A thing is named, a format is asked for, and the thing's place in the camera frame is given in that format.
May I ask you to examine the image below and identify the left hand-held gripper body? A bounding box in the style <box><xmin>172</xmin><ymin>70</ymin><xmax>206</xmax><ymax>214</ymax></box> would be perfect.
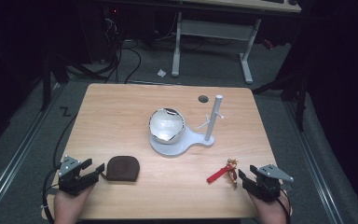
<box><xmin>57</xmin><ymin>154</ymin><xmax>91</xmax><ymax>197</ymax></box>

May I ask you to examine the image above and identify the black metal stand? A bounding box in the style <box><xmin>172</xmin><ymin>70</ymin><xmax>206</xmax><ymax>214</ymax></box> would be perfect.
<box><xmin>251</xmin><ymin>74</ymin><xmax>310</xmax><ymax>133</ymax></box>
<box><xmin>39</xmin><ymin>50</ymin><xmax>71</xmax><ymax>112</ymax></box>

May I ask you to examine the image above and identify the brown leather pouch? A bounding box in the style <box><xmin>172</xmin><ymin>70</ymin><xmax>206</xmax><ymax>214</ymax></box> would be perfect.
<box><xmin>105</xmin><ymin>155</ymin><xmax>141</xmax><ymax>183</ymax></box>

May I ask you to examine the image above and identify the white stand with post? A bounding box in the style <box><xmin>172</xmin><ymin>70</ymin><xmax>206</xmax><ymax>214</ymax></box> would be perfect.
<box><xmin>148</xmin><ymin>94</ymin><xmax>225</xmax><ymax>158</ymax></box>

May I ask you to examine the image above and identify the white-framed desk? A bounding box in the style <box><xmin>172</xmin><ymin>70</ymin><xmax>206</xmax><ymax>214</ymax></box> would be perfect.
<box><xmin>171</xmin><ymin>0</ymin><xmax>303</xmax><ymax>85</ymax></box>

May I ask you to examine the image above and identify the person's right hand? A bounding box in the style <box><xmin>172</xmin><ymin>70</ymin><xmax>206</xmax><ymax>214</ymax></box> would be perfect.
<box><xmin>248</xmin><ymin>189</ymin><xmax>293</xmax><ymax>224</ymax></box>

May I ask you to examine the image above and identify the white round bowl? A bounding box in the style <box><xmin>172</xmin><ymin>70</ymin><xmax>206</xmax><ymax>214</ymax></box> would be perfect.
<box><xmin>148</xmin><ymin>107</ymin><xmax>186</xmax><ymax>146</ymax></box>

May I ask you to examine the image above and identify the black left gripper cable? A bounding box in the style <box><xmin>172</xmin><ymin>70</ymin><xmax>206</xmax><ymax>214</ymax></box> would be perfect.
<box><xmin>41</xmin><ymin>167</ymin><xmax>61</xmax><ymax>224</ymax></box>

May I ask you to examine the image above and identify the metal floor rail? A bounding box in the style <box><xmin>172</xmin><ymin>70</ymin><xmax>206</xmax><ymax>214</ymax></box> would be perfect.
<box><xmin>0</xmin><ymin>82</ymin><xmax>65</xmax><ymax>218</ymax></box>
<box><xmin>283</xmin><ymin>101</ymin><xmax>345</xmax><ymax>224</ymax></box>

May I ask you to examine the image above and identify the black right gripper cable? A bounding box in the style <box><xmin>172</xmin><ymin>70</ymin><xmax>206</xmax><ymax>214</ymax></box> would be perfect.
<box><xmin>272</xmin><ymin>186</ymin><xmax>293</xmax><ymax>224</ymax></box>

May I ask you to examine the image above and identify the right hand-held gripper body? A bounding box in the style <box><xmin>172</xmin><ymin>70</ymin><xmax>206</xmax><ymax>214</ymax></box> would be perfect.
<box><xmin>244</xmin><ymin>163</ymin><xmax>295</xmax><ymax>203</ymax></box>

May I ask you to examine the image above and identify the bundle of black cables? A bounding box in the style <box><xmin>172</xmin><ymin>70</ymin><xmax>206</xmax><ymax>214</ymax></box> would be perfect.
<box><xmin>103</xmin><ymin>17</ymin><xmax>143</xmax><ymax>85</ymax></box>

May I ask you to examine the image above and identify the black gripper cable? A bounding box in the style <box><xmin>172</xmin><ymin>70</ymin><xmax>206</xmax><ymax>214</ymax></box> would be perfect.
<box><xmin>41</xmin><ymin>167</ymin><xmax>61</xmax><ymax>224</ymax></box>
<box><xmin>272</xmin><ymin>186</ymin><xmax>293</xmax><ymax>224</ymax></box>

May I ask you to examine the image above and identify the black floor cable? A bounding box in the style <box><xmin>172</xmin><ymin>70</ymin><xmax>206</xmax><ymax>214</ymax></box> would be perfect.
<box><xmin>52</xmin><ymin>113</ymin><xmax>79</xmax><ymax>170</ymax></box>

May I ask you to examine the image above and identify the red keychain with charm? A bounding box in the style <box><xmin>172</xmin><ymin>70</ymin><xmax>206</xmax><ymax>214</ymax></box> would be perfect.
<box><xmin>206</xmin><ymin>158</ymin><xmax>241</xmax><ymax>189</ymax></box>

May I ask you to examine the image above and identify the person's left hand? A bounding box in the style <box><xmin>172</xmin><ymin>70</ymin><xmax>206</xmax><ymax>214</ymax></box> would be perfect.
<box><xmin>53</xmin><ymin>184</ymin><xmax>96</xmax><ymax>224</ymax></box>

